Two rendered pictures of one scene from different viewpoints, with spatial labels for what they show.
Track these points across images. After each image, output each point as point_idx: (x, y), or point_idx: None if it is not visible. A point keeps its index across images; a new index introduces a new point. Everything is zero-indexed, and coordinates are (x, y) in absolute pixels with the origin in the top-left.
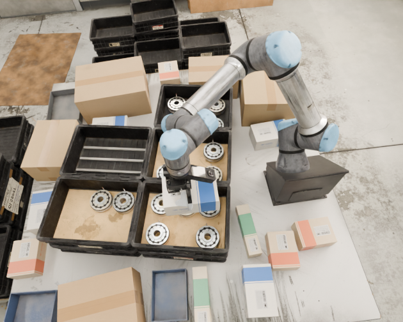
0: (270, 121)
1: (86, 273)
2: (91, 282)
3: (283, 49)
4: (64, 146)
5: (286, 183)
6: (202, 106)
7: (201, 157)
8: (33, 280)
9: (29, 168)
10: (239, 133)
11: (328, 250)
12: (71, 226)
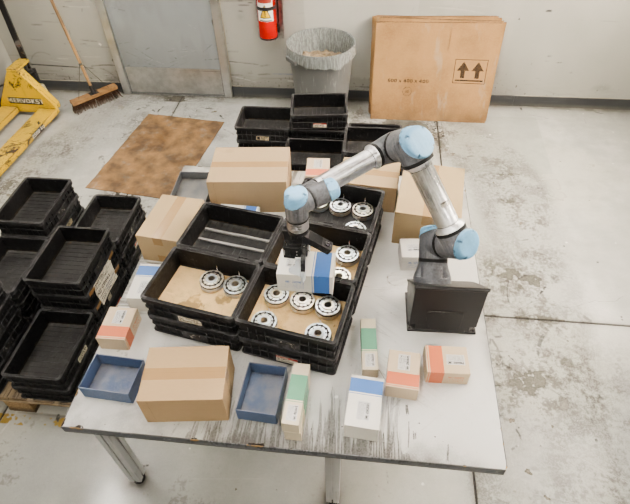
0: None
1: None
2: (184, 351)
3: (413, 140)
4: (185, 223)
5: (417, 292)
6: None
7: None
8: (118, 352)
9: (143, 239)
10: (386, 249)
11: (461, 388)
12: (175, 300)
